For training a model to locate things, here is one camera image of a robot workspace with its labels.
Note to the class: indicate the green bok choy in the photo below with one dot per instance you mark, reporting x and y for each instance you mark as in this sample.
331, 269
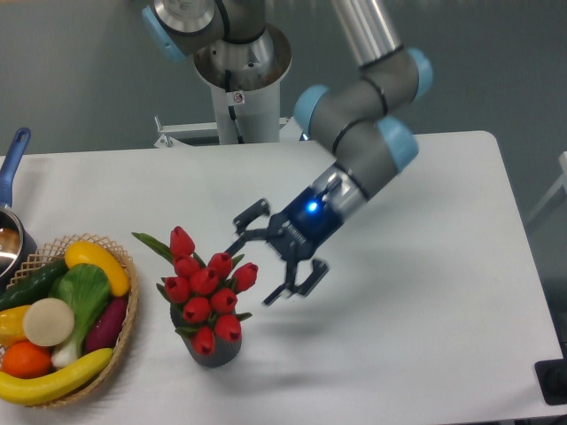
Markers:
85, 289

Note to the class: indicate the blue handled saucepan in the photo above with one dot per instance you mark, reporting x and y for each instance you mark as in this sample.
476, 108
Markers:
16, 242

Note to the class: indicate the beige round disc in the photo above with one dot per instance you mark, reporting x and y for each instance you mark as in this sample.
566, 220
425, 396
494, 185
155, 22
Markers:
48, 322

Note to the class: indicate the white furniture frame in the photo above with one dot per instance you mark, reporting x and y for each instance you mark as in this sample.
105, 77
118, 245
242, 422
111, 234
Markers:
553, 197

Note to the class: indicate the yellow banana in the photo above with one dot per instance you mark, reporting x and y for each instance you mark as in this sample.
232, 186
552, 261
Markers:
45, 389

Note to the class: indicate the dark grey ribbed vase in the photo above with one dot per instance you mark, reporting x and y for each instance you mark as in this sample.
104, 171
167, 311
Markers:
213, 342

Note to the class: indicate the yellow bell pepper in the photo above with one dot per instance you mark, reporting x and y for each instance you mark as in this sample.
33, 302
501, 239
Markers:
11, 325

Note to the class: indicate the woven wicker basket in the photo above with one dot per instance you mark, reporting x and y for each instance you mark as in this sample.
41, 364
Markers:
56, 250

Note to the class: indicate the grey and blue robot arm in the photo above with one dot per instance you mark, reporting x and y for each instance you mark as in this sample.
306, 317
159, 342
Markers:
243, 58

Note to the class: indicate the yellow squash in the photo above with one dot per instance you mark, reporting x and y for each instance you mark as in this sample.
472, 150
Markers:
85, 252

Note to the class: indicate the red tulip bouquet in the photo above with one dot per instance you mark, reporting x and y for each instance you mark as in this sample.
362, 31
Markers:
200, 288

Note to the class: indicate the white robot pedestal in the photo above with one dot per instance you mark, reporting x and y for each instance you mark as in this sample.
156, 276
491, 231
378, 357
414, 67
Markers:
240, 117

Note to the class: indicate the black device at table edge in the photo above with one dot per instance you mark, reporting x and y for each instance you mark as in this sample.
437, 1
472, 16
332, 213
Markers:
551, 376

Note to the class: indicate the orange fruit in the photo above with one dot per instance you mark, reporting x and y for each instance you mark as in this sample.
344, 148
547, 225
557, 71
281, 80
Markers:
26, 360

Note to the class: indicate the purple sweet potato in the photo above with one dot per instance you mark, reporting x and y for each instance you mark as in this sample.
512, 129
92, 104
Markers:
107, 328

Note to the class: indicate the green cucumber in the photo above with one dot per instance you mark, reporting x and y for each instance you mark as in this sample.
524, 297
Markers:
33, 287

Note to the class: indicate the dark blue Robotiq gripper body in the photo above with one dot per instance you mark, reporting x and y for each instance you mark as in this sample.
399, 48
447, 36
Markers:
303, 225

